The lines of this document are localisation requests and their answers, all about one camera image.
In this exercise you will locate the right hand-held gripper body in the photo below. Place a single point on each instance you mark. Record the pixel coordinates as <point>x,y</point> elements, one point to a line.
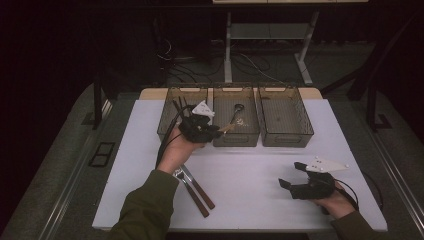
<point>316,188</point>

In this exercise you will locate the person's left hand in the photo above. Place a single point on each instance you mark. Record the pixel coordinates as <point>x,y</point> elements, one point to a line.
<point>176,153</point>

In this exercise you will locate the translucent orange baby spoon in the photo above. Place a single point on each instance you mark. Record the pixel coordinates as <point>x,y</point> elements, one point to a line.
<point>230,127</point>

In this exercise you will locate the long steel spoon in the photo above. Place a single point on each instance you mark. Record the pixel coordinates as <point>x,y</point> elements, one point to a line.
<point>238,107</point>

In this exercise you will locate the person's right hand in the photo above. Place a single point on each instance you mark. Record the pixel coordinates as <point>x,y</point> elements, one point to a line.
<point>335,206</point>

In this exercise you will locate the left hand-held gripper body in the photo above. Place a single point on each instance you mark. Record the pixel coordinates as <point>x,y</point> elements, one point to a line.
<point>196,130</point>

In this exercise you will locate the black metal stand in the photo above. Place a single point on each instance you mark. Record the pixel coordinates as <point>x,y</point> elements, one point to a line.
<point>371,106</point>
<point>97,103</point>

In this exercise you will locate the smoky transparent plastic bin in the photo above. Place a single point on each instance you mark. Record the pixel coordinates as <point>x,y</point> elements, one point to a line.
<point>196,95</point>
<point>240,140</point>
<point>283,116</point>

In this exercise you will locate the metal floor rail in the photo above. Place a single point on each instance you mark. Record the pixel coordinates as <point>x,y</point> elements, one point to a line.
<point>71,186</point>
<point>400,186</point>

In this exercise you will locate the dark wooden chopstick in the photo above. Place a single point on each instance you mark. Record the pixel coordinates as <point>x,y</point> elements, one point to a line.
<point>176,106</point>
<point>183,104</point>

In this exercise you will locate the white standing desk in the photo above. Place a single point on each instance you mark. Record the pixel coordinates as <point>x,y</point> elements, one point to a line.
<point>228,50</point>

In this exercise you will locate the black floor frame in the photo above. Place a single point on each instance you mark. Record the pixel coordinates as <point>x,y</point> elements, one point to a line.
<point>106,143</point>

